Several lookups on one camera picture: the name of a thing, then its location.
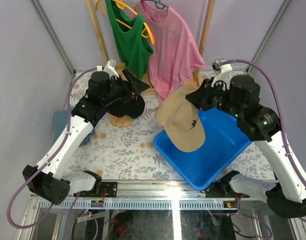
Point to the aluminium mounting rail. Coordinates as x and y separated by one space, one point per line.
153 195

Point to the blue plastic bin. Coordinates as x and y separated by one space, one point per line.
224 142

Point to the green tank top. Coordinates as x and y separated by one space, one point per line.
133 48

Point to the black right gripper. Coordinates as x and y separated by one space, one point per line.
199 98

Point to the wooden hat stand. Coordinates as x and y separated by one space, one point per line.
120 122

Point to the wooden clothes rack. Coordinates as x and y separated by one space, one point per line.
109 49

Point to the folded blue denim cloth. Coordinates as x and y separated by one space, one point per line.
60 121

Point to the grey clothes hanger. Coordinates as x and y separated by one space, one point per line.
158 4

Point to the pink t-shirt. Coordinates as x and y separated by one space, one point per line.
176 55

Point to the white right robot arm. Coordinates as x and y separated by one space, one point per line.
286 196

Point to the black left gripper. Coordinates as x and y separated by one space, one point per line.
123 90

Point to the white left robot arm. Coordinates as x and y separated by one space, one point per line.
46 179

